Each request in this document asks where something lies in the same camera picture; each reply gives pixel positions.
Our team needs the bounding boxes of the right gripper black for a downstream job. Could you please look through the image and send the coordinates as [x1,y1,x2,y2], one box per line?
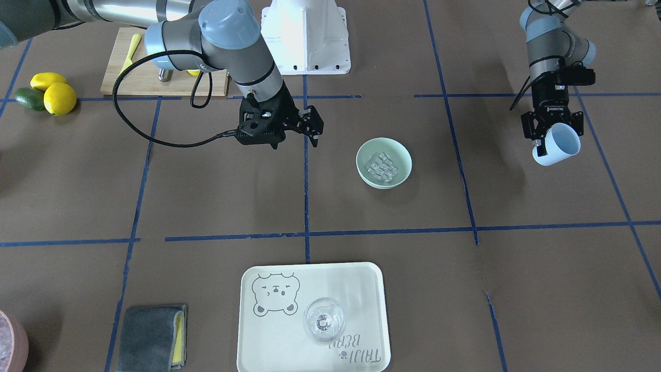
[235,85,324,150]

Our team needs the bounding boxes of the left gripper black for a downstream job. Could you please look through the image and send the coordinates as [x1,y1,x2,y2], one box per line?
[520,72,585,158]

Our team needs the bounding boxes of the light blue plastic cup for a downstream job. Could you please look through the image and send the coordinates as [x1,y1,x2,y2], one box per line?
[532,122,581,166]

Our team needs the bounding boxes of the green bowl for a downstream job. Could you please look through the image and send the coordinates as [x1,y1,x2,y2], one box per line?
[355,137,413,189]

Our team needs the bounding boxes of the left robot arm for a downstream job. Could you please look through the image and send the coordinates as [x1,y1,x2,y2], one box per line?
[520,1,596,166]

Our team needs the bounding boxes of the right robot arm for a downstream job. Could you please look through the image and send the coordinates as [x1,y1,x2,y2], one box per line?
[1,1,324,149]

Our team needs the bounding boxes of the ice cubes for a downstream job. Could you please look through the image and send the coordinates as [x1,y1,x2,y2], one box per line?
[365,152,399,183]

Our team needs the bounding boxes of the pink bowl with ice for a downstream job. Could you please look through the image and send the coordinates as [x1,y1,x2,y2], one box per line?
[1,311,29,371]

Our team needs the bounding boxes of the wooden cutting board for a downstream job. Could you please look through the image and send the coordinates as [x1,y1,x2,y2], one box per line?
[101,27,228,98]

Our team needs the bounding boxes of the yellow plastic knife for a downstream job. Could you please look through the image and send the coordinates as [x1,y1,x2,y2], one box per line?
[120,34,142,73]

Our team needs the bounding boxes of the clear wine glass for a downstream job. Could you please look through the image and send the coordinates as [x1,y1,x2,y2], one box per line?
[304,297,347,343]

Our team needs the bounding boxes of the cream bear tray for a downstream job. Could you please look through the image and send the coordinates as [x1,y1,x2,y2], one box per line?
[237,262,391,371]

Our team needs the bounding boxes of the whole yellow lemon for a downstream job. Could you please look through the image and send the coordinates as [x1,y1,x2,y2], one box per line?
[43,82,77,116]

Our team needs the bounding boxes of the grey folded cloth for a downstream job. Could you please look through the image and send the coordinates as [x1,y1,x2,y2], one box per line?
[115,304,188,371]

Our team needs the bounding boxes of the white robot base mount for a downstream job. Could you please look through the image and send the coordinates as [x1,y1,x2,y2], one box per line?
[261,1,352,75]

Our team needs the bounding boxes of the steel knife handle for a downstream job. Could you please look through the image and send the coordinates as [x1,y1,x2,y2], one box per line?
[158,68,173,83]

